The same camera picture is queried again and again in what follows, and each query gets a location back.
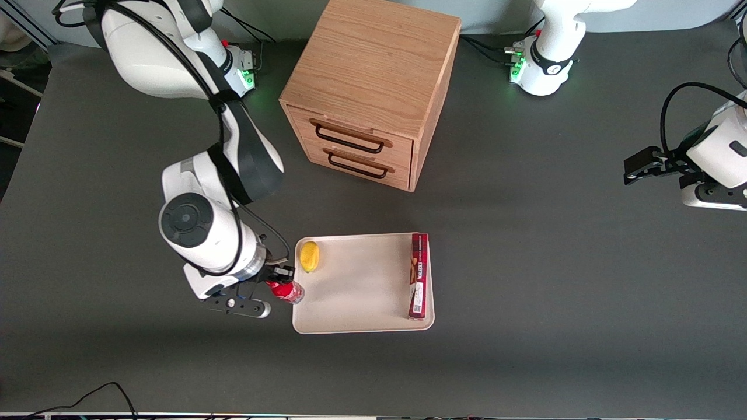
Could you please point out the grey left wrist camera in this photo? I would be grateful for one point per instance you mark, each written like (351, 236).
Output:
(715, 198)

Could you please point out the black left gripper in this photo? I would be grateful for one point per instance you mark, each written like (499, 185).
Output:
(677, 161)

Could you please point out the wooden two-drawer cabinet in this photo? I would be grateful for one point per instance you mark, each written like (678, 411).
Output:
(373, 70)

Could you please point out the yellow lemon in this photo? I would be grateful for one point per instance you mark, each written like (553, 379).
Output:
(310, 256)

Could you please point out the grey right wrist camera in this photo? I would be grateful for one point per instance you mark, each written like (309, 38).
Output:
(239, 305)

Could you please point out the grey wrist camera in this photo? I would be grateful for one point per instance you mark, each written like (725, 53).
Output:
(239, 305)
(715, 198)

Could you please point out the red coke bottle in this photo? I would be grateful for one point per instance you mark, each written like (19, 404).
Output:
(287, 291)

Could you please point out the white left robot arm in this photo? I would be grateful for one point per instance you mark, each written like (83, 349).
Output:
(554, 35)

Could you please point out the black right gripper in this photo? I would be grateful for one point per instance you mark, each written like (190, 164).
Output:
(272, 273)

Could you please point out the beige plastic tray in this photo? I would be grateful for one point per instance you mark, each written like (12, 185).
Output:
(362, 286)

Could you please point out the red cookie box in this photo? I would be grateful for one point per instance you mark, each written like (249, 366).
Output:
(418, 274)

